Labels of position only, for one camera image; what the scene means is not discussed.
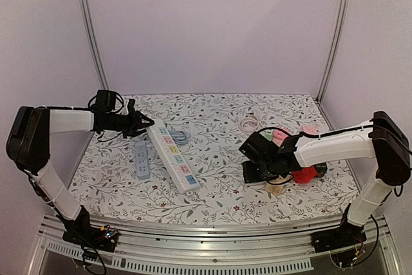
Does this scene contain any pink plug adapter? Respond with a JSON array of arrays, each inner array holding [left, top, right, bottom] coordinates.
[[272, 128, 290, 146]]

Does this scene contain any dark green cube socket adapter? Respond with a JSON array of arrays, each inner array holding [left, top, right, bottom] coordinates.
[[314, 163, 328, 178]]

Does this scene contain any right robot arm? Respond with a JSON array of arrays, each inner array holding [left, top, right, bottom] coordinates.
[[239, 111, 411, 252]]

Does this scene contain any beige cube socket adapter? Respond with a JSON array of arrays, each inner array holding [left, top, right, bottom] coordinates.
[[265, 182, 286, 196]]

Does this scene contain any long white power strip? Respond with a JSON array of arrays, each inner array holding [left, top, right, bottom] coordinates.
[[147, 119, 200, 194]]

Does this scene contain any right aluminium frame post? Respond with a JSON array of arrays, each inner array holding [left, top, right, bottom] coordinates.
[[315, 0, 350, 105]]

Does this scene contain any aluminium front rail base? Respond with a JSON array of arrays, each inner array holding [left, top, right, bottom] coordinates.
[[27, 213, 403, 275]]

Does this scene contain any left aluminium frame post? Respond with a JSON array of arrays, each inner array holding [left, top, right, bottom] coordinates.
[[79, 0, 109, 90]]

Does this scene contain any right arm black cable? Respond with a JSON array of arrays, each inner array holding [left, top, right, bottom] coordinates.
[[257, 120, 377, 142]]

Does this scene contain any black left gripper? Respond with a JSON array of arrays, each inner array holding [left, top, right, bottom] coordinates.
[[106, 108, 153, 138]]

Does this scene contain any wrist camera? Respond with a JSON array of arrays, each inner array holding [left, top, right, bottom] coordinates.
[[239, 132, 279, 164], [88, 90, 135, 115]]

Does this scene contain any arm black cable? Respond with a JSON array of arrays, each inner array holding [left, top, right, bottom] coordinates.
[[257, 120, 377, 142], [38, 93, 129, 118]]

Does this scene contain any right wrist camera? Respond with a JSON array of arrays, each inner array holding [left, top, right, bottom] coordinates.
[[239, 132, 279, 164]]

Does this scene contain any green usb plug adapter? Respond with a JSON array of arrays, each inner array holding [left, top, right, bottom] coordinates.
[[261, 129, 274, 141]]

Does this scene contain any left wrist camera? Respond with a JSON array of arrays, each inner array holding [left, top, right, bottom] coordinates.
[[88, 90, 135, 115]]

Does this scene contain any floral patterned table mat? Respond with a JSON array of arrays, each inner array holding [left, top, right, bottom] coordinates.
[[69, 94, 358, 225]]

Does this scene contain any red cube socket adapter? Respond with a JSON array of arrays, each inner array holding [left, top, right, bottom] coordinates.
[[292, 167, 317, 184]]

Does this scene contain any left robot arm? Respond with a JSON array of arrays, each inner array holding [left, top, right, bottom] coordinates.
[[6, 106, 155, 252]]

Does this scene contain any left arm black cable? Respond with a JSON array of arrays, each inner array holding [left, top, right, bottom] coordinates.
[[38, 93, 129, 118]]

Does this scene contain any pink cube socket adapter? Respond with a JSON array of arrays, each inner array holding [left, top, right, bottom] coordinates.
[[301, 124, 319, 135]]

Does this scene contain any pink power cable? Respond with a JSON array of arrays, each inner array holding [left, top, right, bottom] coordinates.
[[239, 109, 268, 133]]

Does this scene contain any aluminium frame post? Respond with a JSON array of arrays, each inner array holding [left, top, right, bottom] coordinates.
[[79, 0, 109, 90], [315, 0, 350, 105]]

